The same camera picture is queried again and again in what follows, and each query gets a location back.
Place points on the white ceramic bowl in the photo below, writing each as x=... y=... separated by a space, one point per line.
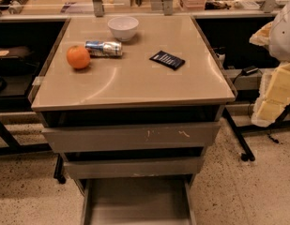
x=123 y=28

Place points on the dark blue rxbar wrapper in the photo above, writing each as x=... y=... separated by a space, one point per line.
x=167 y=60

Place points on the open bottom grey drawer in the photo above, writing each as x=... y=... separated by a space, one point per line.
x=163 y=200

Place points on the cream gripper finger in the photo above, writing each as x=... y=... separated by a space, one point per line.
x=274 y=95

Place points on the black power adapter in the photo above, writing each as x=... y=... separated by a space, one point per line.
x=249 y=70

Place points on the orange fruit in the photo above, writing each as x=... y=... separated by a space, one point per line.
x=78 y=57

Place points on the blue silver drink can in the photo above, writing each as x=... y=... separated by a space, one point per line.
x=104 y=48

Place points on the middle grey drawer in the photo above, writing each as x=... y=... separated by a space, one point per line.
x=134 y=167

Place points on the top grey drawer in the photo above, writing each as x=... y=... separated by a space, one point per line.
x=130 y=137

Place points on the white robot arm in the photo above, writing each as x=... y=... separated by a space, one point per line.
x=275 y=36

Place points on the grey drawer cabinet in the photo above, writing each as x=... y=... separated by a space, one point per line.
x=132 y=89

